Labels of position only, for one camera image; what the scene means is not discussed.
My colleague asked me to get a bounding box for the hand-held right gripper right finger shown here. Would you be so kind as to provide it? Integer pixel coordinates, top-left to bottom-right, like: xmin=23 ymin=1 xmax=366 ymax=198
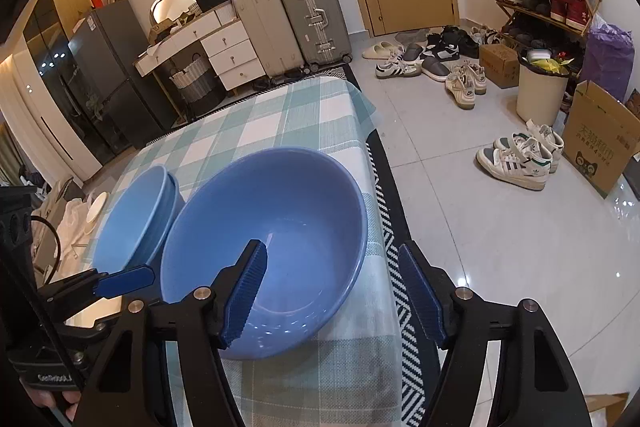
xmin=397 ymin=242 xmax=586 ymax=427

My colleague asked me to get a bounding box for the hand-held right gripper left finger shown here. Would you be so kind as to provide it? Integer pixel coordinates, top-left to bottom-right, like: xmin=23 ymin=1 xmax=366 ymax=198
xmin=75 ymin=239 xmax=268 ymax=427

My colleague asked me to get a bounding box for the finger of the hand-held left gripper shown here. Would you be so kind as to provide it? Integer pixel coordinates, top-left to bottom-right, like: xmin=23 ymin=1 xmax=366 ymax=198
xmin=37 ymin=264 xmax=156 ymax=323
xmin=50 ymin=319 xmax=121 ymax=360

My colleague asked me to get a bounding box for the light blue bowl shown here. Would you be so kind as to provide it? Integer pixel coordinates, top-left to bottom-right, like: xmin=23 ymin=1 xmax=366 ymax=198
xmin=92 ymin=165 xmax=173 ymax=280
xmin=125 ymin=172 xmax=185 ymax=269

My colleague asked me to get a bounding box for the dark blue bowl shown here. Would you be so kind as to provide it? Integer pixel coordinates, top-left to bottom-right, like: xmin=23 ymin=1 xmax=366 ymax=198
xmin=160 ymin=147 xmax=369 ymax=360

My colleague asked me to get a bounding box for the person's left hand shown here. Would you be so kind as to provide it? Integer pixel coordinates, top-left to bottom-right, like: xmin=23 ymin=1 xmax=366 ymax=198
xmin=27 ymin=387 xmax=83 ymax=420

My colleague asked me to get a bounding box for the white plastic bag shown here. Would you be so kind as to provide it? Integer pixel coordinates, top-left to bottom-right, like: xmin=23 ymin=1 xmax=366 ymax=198
xmin=55 ymin=197 xmax=96 ymax=258

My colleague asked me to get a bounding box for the small cream plate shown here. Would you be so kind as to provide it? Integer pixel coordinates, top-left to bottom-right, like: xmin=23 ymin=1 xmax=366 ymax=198
xmin=85 ymin=191 xmax=111 ymax=235

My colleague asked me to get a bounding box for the white wardrobe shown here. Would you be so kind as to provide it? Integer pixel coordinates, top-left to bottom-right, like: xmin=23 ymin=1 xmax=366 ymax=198
xmin=0 ymin=52 xmax=101 ymax=182

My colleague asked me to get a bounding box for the white green high-top sneaker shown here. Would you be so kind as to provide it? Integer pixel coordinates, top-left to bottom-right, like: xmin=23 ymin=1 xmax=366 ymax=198
xmin=492 ymin=119 xmax=566 ymax=175
xmin=475 ymin=134 xmax=546 ymax=192

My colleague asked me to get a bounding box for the glossy black cabinet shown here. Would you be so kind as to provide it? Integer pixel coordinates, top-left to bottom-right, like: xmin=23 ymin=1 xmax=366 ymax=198
xmin=22 ymin=0 xmax=116 ymax=168

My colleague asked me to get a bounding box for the dark grey refrigerator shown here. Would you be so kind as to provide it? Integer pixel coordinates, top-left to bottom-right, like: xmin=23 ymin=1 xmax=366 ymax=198
xmin=67 ymin=7 xmax=178 ymax=158

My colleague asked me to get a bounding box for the woven laundry basket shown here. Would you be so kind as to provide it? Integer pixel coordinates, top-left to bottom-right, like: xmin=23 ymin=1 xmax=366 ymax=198
xmin=169 ymin=57 xmax=226 ymax=118

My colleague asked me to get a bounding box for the flat cardboard flap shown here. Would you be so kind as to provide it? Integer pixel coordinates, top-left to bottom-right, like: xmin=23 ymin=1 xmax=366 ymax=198
xmin=585 ymin=392 xmax=631 ymax=427

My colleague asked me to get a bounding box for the large printed cardboard box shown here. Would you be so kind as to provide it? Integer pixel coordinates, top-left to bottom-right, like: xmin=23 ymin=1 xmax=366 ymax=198
xmin=560 ymin=79 xmax=640 ymax=200

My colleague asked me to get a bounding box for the cream trash bin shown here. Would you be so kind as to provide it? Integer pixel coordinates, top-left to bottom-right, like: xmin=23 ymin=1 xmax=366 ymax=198
xmin=515 ymin=49 xmax=571 ymax=125

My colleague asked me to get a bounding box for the scattered pile of shoes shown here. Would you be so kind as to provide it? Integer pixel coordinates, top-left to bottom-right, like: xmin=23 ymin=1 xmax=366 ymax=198
xmin=375 ymin=24 xmax=501 ymax=110

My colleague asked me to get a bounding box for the small cardboard box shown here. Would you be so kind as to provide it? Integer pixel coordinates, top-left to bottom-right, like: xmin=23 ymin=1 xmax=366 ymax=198
xmin=479 ymin=43 xmax=521 ymax=88

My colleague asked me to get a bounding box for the white dresser with drawers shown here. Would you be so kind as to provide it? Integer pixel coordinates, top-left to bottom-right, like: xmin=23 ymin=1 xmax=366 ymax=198
xmin=134 ymin=2 xmax=266 ymax=98

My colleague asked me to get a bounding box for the beige suitcase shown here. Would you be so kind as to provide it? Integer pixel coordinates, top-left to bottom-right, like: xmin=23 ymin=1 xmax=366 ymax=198
xmin=232 ymin=0 xmax=306 ymax=80

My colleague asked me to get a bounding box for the silver suitcase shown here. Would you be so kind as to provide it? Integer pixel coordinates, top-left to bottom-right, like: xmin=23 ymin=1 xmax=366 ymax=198
xmin=277 ymin=0 xmax=353 ymax=70

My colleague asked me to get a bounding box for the purple plastic bag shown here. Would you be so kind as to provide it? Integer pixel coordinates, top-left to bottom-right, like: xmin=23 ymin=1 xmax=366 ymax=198
xmin=582 ymin=23 xmax=636 ymax=100

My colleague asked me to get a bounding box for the black cable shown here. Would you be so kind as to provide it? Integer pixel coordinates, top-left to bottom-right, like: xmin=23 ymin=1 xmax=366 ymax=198
xmin=30 ymin=216 xmax=63 ymax=283

